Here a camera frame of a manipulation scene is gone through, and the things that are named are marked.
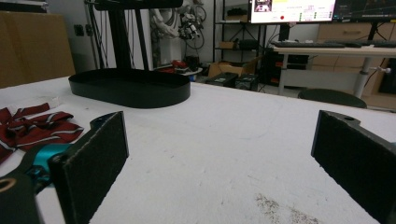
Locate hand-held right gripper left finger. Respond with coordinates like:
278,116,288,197
49,110,130,224

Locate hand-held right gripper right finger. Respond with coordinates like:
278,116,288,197
310,109,396,224

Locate red striped bow tie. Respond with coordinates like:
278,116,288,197
0,102,85,165

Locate black oval tray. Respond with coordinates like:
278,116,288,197
68,67,191,109

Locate light wooden desk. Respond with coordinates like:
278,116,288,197
272,45,396,99

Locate large cardboard box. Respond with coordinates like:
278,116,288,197
0,10,77,90

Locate black keyboard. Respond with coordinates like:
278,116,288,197
274,40,347,49

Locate red tool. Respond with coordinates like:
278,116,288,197
163,59,189,75

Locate black equipment case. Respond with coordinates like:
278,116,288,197
234,74,260,92
205,72,239,89

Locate black metal stand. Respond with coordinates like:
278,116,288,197
92,0,185,71

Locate dark computer monitor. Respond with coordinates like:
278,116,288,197
332,0,396,23

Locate open cardboard box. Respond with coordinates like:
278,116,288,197
207,55,263,78

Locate bright computer monitor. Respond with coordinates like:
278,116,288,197
248,0,337,24

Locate black metal shelf rack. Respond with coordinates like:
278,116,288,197
212,0,267,63

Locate black hanging cables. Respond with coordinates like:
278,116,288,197
88,4,109,70

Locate white robot with cables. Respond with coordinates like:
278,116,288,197
148,0,207,69

